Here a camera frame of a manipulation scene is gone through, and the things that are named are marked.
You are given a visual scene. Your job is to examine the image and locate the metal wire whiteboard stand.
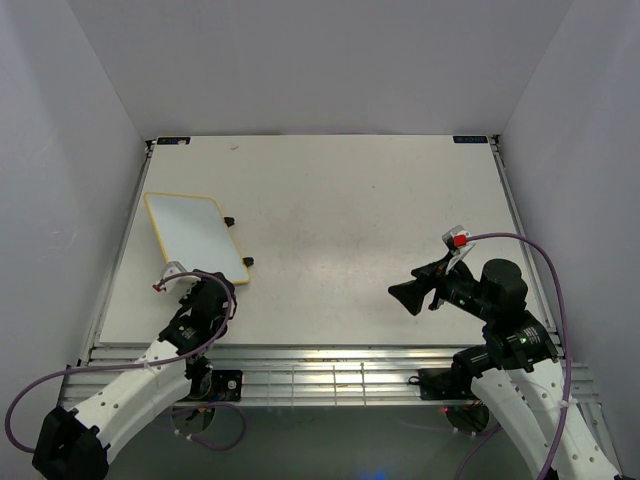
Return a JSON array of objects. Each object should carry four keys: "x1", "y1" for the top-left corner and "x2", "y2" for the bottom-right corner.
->
[{"x1": 223, "y1": 216, "x2": 255, "y2": 269}]

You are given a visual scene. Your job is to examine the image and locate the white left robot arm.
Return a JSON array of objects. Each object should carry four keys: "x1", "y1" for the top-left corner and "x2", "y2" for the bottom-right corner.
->
[{"x1": 32, "y1": 271, "x2": 236, "y2": 479}]

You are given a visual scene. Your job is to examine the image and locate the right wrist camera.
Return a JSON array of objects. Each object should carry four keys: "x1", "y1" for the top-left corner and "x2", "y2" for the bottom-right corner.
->
[{"x1": 442, "y1": 225, "x2": 474, "y2": 274}]

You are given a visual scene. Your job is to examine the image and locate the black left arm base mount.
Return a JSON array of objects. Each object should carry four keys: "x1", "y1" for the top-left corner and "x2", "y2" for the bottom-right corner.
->
[{"x1": 204, "y1": 370, "x2": 244, "y2": 402}]

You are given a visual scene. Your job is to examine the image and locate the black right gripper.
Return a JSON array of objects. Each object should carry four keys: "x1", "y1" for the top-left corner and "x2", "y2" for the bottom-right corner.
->
[{"x1": 387, "y1": 251, "x2": 496, "y2": 322}]

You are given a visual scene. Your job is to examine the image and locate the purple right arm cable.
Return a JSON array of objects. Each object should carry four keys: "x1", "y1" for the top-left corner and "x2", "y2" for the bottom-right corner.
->
[{"x1": 452, "y1": 232, "x2": 574, "y2": 480}]

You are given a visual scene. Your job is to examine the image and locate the blue label sticker right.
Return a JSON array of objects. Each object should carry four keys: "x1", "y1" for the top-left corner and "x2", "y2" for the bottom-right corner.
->
[{"x1": 452, "y1": 135, "x2": 488, "y2": 144}]

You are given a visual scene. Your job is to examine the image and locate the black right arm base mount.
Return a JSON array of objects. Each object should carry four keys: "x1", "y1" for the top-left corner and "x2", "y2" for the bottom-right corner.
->
[{"x1": 407, "y1": 368, "x2": 476, "y2": 400}]

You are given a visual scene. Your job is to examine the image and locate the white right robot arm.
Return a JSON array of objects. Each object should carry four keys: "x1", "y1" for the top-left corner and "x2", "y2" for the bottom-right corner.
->
[{"x1": 388, "y1": 256, "x2": 622, "y2": 479}]

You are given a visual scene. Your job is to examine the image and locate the yellow framed small whiteboard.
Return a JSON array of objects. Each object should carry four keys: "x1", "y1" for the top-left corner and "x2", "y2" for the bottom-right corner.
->
[{"x1": 143, "y1": 192, "x2": 250, "y2": 285}]

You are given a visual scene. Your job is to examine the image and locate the aluminium frame rail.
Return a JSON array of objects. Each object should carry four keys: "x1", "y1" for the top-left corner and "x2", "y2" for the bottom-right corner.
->
[{"x1": 57, "y1": 344, "x2": 601, "y2": 409}]

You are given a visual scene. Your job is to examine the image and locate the blue label sticker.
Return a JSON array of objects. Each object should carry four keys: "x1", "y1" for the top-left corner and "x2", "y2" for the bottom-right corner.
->
[
  {"x1": 156, "y1": 136, "x2": 191, "y2": 146},
  {"x1": 452, "y1": 135, "x2": 488, "y2": 144}
]

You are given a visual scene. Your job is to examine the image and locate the blue label sticker left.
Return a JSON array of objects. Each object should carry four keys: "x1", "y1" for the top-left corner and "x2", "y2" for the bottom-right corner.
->
[{"x1": 156, "y1": 136, "x2": 191, "y2": 146}]

